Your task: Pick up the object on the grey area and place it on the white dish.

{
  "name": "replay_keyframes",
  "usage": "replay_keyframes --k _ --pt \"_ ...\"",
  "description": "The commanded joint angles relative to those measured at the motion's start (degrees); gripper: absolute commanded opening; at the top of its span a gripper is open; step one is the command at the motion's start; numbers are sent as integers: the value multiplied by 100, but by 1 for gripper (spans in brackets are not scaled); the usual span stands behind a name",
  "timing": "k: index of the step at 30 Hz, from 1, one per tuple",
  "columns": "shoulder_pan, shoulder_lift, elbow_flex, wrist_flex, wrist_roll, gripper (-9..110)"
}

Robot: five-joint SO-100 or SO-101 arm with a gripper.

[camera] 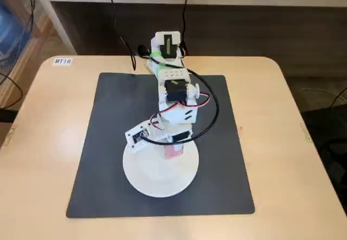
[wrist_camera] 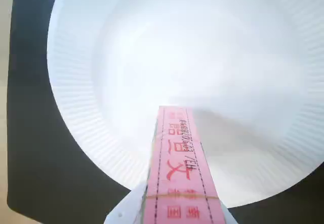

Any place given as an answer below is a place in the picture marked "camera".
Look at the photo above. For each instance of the white MT18 label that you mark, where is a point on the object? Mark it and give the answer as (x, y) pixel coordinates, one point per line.
(62, 61)

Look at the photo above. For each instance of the pink cardboard box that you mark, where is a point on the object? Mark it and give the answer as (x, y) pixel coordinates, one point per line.
(174, 152)

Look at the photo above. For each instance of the black armrest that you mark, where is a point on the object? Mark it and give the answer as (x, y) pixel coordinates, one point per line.
(7, 115)

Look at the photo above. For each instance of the dark grey mat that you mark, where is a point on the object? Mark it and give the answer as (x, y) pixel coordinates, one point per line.
(108, 169)

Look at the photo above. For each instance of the black chair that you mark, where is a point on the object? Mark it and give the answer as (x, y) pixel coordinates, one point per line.
(328, 142)

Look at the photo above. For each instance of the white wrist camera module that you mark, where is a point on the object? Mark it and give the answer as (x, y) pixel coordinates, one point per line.
(137, 138)

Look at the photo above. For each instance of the white round dish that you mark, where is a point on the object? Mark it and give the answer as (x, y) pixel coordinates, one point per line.
(161, 177)

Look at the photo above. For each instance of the blue plastic bin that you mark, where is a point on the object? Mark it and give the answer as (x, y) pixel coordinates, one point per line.
(11, 31)

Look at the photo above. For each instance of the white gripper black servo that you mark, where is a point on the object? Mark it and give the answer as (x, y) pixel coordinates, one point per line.
(181, 137)

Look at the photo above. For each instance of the metal table hinge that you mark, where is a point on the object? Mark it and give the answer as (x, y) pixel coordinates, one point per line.
(306, 132)
(11, 135)

